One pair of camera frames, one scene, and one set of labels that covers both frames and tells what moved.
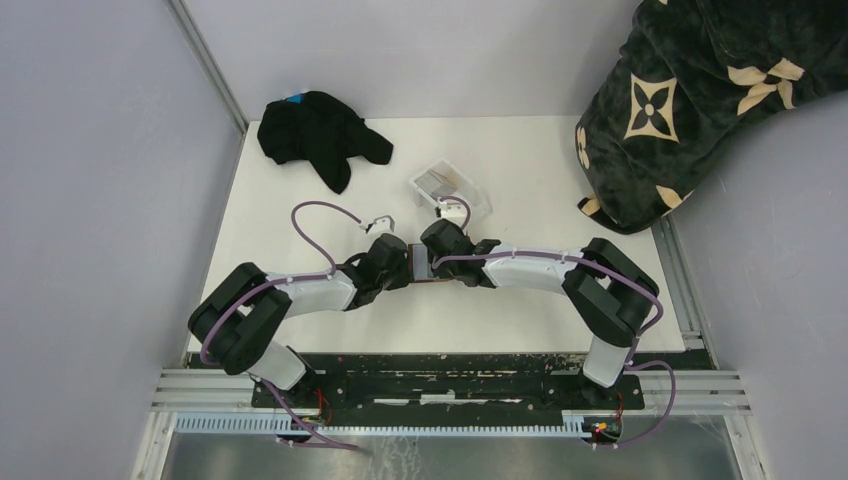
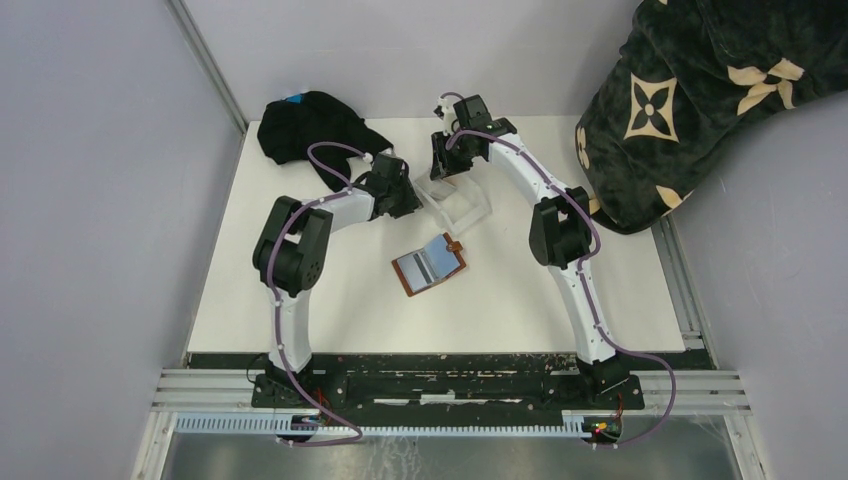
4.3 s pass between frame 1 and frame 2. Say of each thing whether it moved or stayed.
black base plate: stayed
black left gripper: moved
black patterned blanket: stayed
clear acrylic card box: stayed
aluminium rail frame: stayed
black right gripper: moved
